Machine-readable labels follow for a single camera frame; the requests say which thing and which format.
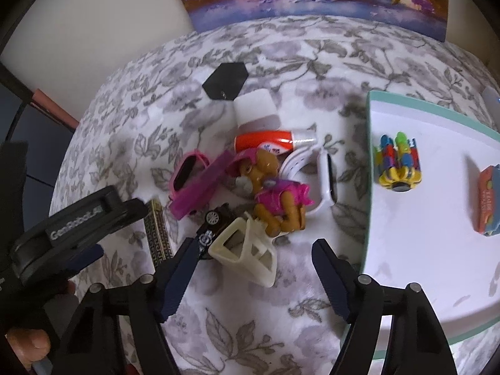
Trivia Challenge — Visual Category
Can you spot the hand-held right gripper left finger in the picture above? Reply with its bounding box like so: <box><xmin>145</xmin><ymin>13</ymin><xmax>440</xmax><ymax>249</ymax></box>
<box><xmin>51</xmin><ymin>237</ymin><xmax>204</xmax><ymax>375</ymax></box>

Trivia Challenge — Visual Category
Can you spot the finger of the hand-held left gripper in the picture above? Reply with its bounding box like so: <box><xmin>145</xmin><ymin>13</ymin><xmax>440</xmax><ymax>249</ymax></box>
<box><xmin>66</xmin><ymin>243</ymin><xmax>105</xmax><ymax>280</ymax></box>

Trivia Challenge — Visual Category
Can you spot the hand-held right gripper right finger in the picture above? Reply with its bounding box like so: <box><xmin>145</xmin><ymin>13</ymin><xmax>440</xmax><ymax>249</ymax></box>
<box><xmin>311</xmin><ymin>238</ymin><xmax>456</xmax><ymax>375</ymax></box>

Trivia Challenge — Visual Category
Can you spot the gold patterned lighter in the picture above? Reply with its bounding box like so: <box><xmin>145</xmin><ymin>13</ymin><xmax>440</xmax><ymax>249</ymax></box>
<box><xmin>144</xmin><ymin>199</ymin><xmax>174</xmax><ymax>260</ymax></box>

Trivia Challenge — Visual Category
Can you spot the cream hair claw clip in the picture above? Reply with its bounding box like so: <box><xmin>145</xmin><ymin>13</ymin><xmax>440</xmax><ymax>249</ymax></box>
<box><xmin>208</xmin><ymin>212</ymin><xmax>279</xmax><ymax>289</ymax></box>

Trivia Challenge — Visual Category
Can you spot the black toy car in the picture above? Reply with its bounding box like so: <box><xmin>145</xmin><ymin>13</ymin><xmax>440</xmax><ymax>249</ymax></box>
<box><xmin>194</xmin><ymin>202</ymin><xmax>235</xmax><ymax>262</ymax></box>

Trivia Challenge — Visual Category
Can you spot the white smart watch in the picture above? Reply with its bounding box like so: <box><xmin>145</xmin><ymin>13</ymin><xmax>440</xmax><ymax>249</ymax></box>
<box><xmin>279</xmin><ymin>146</ymin><xmax>337</xmax><ymax>215</ymax></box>

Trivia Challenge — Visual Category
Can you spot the magenta comb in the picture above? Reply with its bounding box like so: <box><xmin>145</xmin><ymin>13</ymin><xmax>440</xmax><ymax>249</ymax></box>
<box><xmin>169</xmin><ymin>150</ymin><xmax>239</xmax><ymax>219</ymax></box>

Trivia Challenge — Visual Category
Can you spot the brown dog toy figure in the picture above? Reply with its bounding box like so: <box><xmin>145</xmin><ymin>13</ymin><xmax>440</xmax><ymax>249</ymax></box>
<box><xmin>227</xmin><ymin>147</ymin><xmax>315</xmax><ymax>238</ymax></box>

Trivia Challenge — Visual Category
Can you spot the white tray with teal rim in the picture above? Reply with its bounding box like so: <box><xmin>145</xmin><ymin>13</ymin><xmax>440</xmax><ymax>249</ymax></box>
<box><xmin>361</xmin><ymin>90</ymin><xmax>500</xmax><ymax>360</ymax></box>

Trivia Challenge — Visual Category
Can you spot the orange tube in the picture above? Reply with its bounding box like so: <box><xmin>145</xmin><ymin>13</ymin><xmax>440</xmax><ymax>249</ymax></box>
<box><xmin>233</xmin><ymin>128</ymin><xmax>318</xmax><ymax>153</ymax></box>

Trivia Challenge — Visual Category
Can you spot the person's left hand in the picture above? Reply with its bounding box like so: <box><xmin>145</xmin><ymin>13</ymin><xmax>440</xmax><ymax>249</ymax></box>
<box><xmin>6</xmin><ymin>326</ymin><xmax>51</xmax><ymax>370</ymax></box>

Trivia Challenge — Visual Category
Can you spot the dark blue cabinet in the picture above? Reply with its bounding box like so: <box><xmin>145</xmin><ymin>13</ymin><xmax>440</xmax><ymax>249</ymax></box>
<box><xmin>0</xmin><ymin>62</ymin><xmax>77</xmax><ymax>212</ymax></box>

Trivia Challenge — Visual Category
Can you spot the colourful toy vehicle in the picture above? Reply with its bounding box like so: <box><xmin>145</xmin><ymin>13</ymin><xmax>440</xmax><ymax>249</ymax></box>
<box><xmin>373</xmin><ymin>132</ymin><xmax>424</xmax><ymax>194</ymax></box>

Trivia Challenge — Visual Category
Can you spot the orange eraser pack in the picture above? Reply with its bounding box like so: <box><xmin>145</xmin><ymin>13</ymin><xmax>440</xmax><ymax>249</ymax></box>
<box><xmin>476</xmin><ymin>165</ymin><xmax>500</xmax><ymax>237</ymax></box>

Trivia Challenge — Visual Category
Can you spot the white cube box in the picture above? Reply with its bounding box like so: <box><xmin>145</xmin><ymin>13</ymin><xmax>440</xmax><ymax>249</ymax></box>
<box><xmin>233</xmin><ymin>90</ymin><xmax>279</xmax><ymax>129</ymax></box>

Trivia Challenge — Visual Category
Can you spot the black box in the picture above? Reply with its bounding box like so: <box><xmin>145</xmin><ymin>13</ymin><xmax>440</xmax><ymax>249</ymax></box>
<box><xmin>202</xmin><ymin>62</ymin><xmax>249</xmax><ymax>101</ymax></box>

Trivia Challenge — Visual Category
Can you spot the white device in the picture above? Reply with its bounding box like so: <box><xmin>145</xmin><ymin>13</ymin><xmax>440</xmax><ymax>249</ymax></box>
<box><xmin>481</xmin><ymin>86</ymin><xmax>500</xmax><ymax>133</ymax></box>

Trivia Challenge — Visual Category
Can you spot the floral painting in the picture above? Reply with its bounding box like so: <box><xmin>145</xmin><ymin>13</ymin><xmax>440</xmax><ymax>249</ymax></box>
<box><xmin>166</xmin><ymin>0</ymin><xmax>450</xmax><ymax>43</ymax></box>

